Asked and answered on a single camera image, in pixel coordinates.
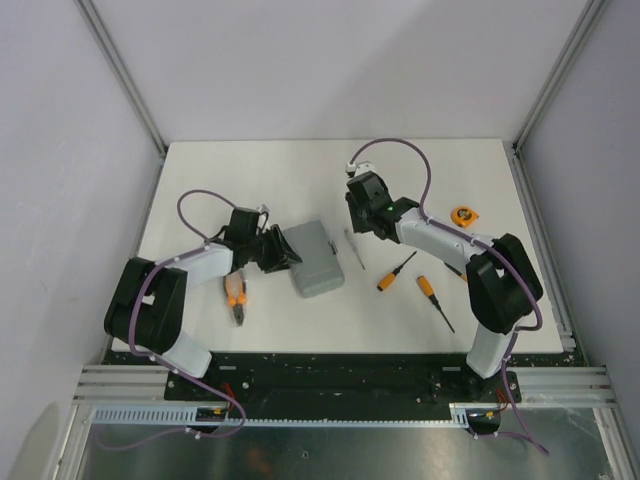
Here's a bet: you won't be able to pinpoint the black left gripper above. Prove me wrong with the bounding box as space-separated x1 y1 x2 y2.
245 225 299 274

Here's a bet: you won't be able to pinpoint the grey plastic tool case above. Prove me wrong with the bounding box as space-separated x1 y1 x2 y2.
284 219 345 299

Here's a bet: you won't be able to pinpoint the orange handle pliers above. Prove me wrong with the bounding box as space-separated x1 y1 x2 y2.
223 270 248 327

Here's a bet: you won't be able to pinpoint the orange handle thick screwdriver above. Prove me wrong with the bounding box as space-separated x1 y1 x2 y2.
376 251 417 292

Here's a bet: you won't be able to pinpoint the orange handle slim screwdriver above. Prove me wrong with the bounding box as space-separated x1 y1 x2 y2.
416 275 456 333

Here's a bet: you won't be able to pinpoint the orange black utility knife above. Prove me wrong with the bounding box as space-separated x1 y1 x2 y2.
445 262 468 283

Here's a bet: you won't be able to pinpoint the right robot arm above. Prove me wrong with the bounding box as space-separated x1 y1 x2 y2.
345 171 543 401

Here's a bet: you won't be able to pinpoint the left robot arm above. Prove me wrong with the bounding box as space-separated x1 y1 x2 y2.
104 208 302 400

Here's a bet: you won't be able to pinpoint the orange tape measure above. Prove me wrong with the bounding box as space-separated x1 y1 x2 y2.
450 205 479 229

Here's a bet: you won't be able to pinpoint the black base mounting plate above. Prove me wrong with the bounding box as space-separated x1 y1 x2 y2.
102 352 589 406

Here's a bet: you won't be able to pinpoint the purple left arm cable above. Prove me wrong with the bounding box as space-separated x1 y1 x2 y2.
94 189 249 451

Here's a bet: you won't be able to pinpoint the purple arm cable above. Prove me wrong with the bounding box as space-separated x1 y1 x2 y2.
94 189 249 451
347 138 550 457

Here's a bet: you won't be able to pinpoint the grey slotted cable duct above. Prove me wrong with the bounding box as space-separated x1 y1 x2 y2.
92 405 468 428

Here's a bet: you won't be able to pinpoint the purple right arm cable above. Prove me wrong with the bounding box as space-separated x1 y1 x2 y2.
347 138 550 457

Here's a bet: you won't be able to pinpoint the aluminium frame rail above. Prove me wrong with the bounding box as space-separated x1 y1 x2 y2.
72 0 169 156

